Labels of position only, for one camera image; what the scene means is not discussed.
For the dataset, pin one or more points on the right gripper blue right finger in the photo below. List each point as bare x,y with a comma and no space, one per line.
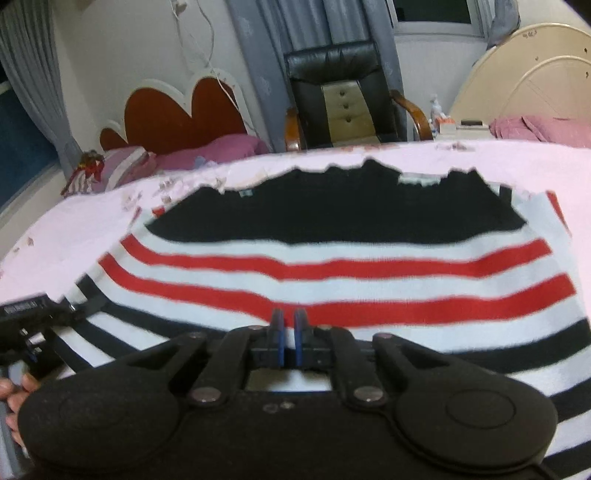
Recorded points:
300,326

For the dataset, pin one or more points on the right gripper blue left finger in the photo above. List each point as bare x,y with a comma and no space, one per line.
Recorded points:
277,339

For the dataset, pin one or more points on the striped red black white sweater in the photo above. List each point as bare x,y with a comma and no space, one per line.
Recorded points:
453,263

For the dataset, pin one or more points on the person's left hand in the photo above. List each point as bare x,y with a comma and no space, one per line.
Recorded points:
14,396

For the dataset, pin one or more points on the pink floral bed sheet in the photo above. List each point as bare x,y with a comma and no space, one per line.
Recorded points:
59,247

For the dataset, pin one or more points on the red yellow doll on pillow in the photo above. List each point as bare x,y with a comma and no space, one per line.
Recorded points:
86,174

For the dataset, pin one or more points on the magenta blanket on left bed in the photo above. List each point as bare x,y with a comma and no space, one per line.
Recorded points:
225,149

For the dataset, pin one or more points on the pink striped pillow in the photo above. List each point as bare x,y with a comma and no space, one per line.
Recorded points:
122,166

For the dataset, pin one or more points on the black leather armchair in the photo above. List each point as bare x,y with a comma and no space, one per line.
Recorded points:
342,98

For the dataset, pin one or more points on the red heart-shaped headboard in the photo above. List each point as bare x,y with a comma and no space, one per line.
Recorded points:
163,119

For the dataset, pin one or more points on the plastic bottle on nightstand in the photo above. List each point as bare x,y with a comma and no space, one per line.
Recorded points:
436,111

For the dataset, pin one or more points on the left grey-blue curtain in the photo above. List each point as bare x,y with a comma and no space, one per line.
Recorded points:
29,57

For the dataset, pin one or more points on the pink pillow on right bed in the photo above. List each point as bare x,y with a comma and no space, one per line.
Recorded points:
534,128

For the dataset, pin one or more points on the cream arched headboard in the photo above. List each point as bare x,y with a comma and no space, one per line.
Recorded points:
543,70

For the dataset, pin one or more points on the right grey-blue curtain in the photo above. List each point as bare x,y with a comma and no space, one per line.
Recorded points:
505,21

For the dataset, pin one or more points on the white wall charger with cable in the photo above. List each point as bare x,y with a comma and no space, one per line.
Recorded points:
177,8

